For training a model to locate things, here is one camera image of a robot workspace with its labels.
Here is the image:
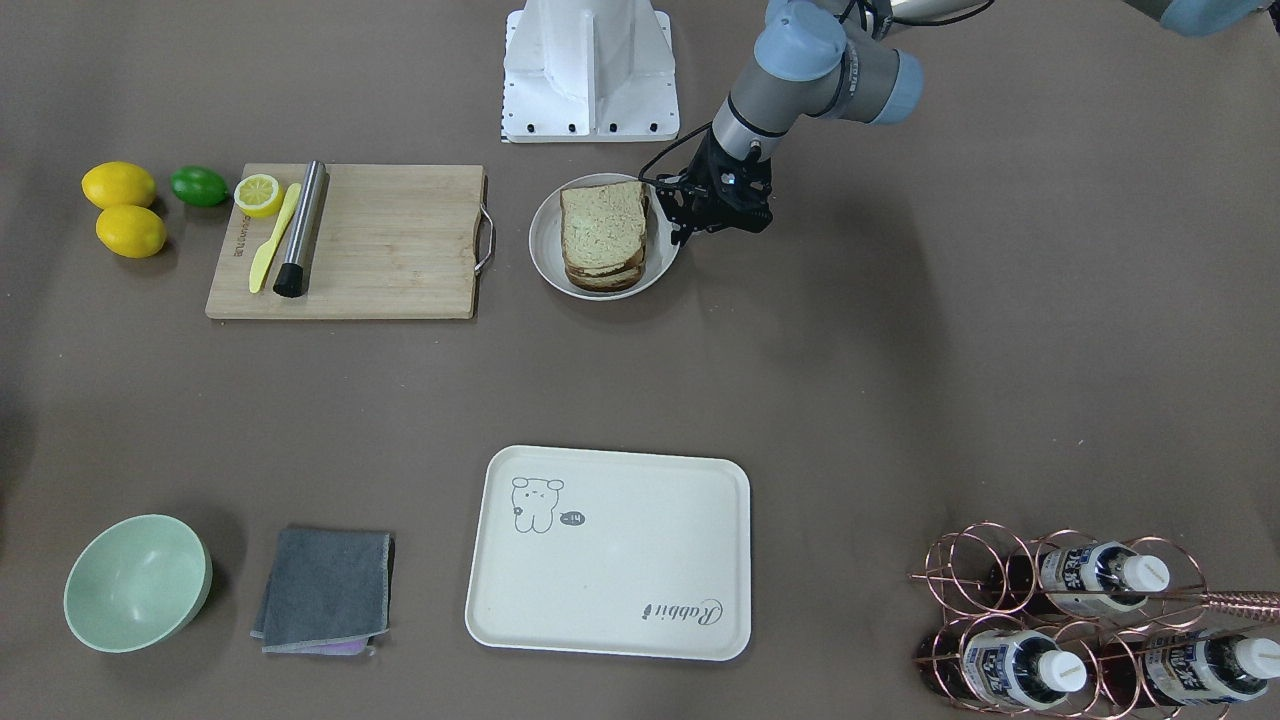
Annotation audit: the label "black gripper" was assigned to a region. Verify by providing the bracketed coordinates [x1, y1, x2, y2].
[655, 129, 773, 246]

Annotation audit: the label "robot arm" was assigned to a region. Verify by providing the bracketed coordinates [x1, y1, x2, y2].
[639, 1, 1277, 259]

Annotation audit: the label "white rabbit tray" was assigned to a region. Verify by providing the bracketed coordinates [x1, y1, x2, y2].
[463, 445, 753, 662]

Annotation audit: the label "top bread slice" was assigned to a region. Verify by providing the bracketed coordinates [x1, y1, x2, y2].
[559, 181, 648, 231]

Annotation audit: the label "lower bread slices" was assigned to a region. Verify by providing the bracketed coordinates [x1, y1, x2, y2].
[561, 227, 646, 292]

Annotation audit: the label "white plate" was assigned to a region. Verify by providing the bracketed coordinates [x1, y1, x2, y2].
[529, 173, 678, 300]

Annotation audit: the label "steel muddler black tip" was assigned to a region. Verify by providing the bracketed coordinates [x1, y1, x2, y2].
[273, 160, 329, 299]

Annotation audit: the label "half cut lemon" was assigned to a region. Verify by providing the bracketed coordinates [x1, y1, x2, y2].
[232, 173, 285, 218]

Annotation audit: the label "yellow plastic knife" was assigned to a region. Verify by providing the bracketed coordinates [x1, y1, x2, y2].
[248, 183, 302, 293]

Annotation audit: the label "green lime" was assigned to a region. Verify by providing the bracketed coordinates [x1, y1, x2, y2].
[169, 165, 230, 208]

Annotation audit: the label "dark drink bottle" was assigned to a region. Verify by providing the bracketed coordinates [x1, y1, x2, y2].
[1098, 629, 1279, 708]
[980, 541, 1171, 619]
[914, 629, 1088, 711]

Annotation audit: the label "grey folded cloth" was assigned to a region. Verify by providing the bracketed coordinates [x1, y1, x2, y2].
[250, 527, 396, 656]

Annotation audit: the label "whole yellow lemon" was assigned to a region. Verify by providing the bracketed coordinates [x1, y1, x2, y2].
[81, 161, 157, 209]
[95, 205, 166, 259]

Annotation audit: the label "mint green bowl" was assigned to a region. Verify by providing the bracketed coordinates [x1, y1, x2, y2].
[63, 514, 212, 653]

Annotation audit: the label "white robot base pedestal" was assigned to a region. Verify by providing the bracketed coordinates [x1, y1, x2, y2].
[500, 1, 681, 143]

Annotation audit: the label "copper wire bottle rack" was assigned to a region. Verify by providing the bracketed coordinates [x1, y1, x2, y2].
[913, 521, 1277, 719]

